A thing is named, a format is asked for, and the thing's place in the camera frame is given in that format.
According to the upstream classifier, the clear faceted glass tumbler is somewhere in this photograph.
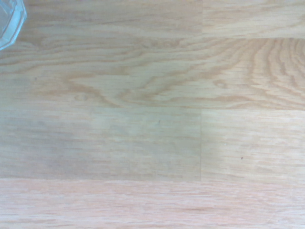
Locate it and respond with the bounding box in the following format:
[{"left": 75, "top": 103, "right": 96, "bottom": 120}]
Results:
[{"left": 0, "top": 0, "right": 28, "bottom": 52}]

